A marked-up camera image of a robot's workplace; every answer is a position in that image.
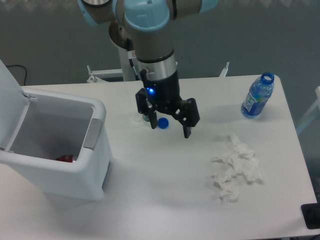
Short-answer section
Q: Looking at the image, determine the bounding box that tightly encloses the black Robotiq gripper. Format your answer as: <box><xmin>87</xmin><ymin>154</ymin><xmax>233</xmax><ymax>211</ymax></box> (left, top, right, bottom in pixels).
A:
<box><xmin>135</xmin><ymin>69</ymin><xmax>200</xmax><ymax>139</ymax></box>

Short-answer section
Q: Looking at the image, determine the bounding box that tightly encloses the white trash can lid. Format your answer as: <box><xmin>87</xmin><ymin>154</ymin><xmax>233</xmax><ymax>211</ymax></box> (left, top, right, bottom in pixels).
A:
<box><xmin>0</xmin><ymin>62</ymin><xmax>37</xmax><ymax>151</ymax></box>

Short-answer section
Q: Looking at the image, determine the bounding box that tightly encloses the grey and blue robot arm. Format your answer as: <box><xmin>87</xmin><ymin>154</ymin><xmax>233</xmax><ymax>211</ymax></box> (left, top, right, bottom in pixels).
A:
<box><xmin>77</xmin><ymin>0</ymin><xmax>218</xmax><ymax>138</ymax></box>

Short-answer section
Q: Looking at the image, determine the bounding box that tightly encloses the blue bottle cap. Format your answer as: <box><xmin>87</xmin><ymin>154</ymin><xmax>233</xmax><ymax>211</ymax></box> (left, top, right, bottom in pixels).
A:
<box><xmin>157</xmin><ymin>117</ymin><xmax>169</xmax><ymax>130</ymax></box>

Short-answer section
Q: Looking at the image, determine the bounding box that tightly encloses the red can in trash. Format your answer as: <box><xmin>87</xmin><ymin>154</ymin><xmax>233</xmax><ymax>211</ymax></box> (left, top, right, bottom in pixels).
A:
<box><xmin>55</xmin><ymin>155</ymin><xmax>78</xmax><ymax>163</ymax></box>

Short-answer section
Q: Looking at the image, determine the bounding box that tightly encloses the white plastic trash can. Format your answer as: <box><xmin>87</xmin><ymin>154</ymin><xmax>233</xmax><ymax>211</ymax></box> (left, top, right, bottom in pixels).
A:
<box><xmin>0</xmin><ymin>86</ymin><xmax>112</xmax><ymax>201</ymax></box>

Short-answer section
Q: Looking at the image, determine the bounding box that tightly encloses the small clear green-label bottle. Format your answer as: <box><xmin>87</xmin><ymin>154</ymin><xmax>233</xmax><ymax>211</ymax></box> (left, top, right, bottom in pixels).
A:
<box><xmin>142</xmin><ymin>114</ymin><xmax>150</xmax><ymax>122</ymax></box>

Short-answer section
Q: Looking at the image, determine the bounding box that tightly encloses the crumpled white tissue paper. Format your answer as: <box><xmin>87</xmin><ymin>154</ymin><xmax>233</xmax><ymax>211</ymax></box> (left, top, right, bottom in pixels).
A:
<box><xmin>211</xmin><ymin>132</ymin><xmax>263</xmax><ymax>203</ymax></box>

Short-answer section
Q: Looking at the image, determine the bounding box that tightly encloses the blue plastic drink bottle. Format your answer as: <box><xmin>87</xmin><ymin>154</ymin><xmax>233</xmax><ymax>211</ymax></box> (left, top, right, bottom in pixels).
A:
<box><xmin>241</xmin><ymin>71</ymin><xmax>275</xmax><ymax>119</ymax></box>

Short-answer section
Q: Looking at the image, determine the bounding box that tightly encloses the black device at table edge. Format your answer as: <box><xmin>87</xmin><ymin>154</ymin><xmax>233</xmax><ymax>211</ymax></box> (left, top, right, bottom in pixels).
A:
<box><xmin>301</xmin><ymin>203</ymin><xmax>320</xmax><ymax>230</ymax></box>

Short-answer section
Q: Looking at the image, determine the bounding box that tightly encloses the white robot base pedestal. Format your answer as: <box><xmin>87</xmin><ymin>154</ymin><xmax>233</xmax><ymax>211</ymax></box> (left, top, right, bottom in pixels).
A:
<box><xmin>108</xmin><ymin>20</ymin><xmax>141</xmax><ymax>82</ymax></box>

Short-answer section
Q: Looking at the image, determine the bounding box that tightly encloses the white table frame bracket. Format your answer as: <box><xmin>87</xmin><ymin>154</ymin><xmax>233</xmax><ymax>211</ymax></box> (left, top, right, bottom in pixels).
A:
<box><xmin>219</xmin><ymin>61</ymin><xmax>230</xmax><ymax>78</ymax></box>

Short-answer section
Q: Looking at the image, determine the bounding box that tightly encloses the black cable on floor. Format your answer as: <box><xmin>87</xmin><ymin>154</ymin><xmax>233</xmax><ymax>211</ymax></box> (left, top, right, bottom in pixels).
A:
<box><xmin>5</xmin><ymin>64</ymin><xmax>28</xmax><ymax>83</ymax></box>

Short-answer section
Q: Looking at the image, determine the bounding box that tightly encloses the white frame at right edge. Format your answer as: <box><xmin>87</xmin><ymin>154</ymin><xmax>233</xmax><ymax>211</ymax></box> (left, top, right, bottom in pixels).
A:
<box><xmin>295</xmin><ymin>86</ymin><xmax>320</xmax><ymax>136</ymax></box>

